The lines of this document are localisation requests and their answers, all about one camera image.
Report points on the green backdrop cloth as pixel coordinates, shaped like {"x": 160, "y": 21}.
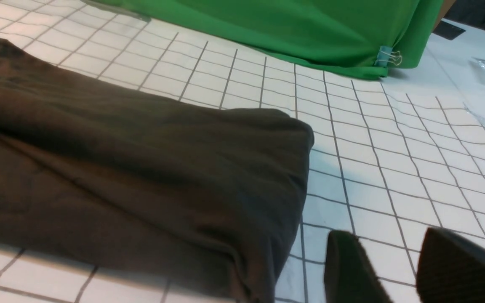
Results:
{"x": 337, "y": 36}

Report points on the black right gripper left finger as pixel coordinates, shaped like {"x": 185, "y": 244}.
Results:
{"x": 349, "y": 276}

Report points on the gray long-sleeved shirt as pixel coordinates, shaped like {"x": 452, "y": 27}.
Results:
{"x": 210, "y": 199}

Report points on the black tape patch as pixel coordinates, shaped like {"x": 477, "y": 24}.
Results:
{"x": 447, "y": 30}

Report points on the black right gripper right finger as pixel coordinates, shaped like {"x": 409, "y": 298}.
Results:
{"x": 451, "y": 269}

